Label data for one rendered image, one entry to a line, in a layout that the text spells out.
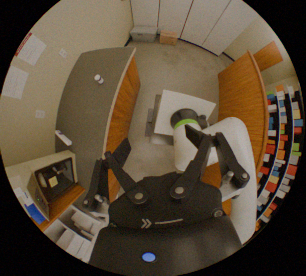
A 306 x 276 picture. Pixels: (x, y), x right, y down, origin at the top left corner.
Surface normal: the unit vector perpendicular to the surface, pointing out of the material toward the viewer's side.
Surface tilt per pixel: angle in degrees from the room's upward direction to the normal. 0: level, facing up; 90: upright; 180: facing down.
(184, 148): 61
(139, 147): 0
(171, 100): 45
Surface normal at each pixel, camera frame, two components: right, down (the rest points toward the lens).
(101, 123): 0.01, -0.02
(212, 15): -0.22, 0.97
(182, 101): -0.11, 0.69
